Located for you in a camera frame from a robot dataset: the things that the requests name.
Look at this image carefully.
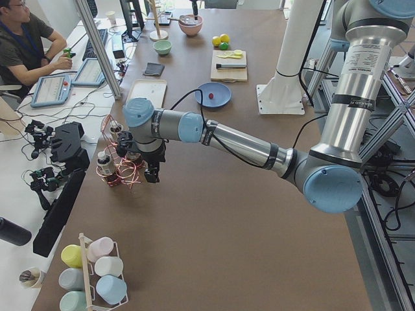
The light green bowl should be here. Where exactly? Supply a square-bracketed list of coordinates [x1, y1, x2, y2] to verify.
[153, 40, 172, 56]

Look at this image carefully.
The green lime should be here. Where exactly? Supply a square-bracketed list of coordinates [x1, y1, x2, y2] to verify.
[219, 42, 229, 51]

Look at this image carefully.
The grey cup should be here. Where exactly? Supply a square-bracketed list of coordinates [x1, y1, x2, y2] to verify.
[58, 268, 84, 291]

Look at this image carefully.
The pink ice bucket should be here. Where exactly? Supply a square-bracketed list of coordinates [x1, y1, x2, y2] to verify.
[178, 14, 203, 36]

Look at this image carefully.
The steel muddler black tip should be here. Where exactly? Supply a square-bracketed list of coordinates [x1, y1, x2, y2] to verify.
[215, 63, 246, 69]

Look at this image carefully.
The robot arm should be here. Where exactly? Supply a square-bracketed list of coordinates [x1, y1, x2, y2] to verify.
[123, 1, 414, 213]

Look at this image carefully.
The blue teach pendant far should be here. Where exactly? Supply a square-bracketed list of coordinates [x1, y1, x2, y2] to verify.
[72, 58, 105, 87]

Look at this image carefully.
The blue teach pendant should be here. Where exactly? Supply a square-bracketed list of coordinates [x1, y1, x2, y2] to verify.
[30, 74, 71, 108]
[72, 58, 105, 87]

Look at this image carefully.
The cream rabbit tray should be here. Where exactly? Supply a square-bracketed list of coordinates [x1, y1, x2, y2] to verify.
[126, 79, 167, 108]

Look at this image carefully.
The light blue cup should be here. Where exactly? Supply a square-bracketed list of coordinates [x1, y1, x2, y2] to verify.
[96, 275, 127, 305]

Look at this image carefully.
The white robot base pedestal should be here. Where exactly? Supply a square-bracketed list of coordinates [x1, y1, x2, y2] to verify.
[257, 0, 326, 115]

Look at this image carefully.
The copper wire bottle rack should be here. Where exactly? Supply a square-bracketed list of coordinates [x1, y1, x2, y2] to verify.
[95, 115, 145, 189]

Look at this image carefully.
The wooden cup stand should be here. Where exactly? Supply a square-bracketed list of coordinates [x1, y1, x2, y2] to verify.
[146, 0, 169, 41]

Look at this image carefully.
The white cup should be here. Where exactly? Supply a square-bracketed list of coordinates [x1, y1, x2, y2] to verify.
[94, 256, 124, 277]

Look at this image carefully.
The yellow lemon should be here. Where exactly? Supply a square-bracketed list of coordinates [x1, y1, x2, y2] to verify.
[219, 34, 230, 43]
[211, 36, 222, 47]

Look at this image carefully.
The black keyboard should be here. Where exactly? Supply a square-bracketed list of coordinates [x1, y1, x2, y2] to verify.
[82, 28, 110, 62]

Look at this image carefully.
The white cup rack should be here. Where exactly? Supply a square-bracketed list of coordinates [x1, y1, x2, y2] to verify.
[78, 233, 129, 310]

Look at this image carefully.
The wooden cutting board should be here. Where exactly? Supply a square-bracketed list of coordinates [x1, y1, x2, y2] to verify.
[210, 49, 248, 83]

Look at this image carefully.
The yellow cup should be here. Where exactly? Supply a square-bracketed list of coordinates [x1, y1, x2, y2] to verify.
[61, 244, 82, 268]

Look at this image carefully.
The seated person dark shirt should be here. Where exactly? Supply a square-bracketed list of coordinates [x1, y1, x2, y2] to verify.
[1, 1, 73, 98]

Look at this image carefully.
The blue teach pendant near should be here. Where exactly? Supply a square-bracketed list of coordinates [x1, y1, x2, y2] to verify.
[30, 74, 71, 108]

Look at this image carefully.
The grey folded cloth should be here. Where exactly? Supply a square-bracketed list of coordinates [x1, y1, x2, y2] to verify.
[143, 62, 165, 76]

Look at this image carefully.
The mint green cup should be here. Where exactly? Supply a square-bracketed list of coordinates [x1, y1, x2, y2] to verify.
[59, 291, 87, 311]

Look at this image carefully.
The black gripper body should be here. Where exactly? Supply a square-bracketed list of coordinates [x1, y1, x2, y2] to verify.
[116, 131, 166, 170]

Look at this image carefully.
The blue round plate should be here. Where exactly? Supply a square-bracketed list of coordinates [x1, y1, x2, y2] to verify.
[195, 82, 232, 108]

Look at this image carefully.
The black thermos bottle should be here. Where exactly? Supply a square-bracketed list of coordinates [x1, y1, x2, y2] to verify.
[1, 217, 32, 246]

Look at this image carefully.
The yellow plastic knife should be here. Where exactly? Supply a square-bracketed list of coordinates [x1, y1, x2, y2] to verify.
[216, 54, 243, 59]

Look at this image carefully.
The tea bottle front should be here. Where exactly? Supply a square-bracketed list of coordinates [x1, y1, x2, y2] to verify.
[97, 151, 121, 187]

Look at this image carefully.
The pink cup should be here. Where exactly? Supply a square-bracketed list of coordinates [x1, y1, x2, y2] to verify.
[87, 236, 114, 262]

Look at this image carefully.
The yellow lemon upper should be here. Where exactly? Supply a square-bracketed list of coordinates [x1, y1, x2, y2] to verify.
[219, 34, 230, 43]

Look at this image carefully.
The yellow lemon lower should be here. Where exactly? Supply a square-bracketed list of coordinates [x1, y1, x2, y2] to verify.
[211, 36, 222, 47]

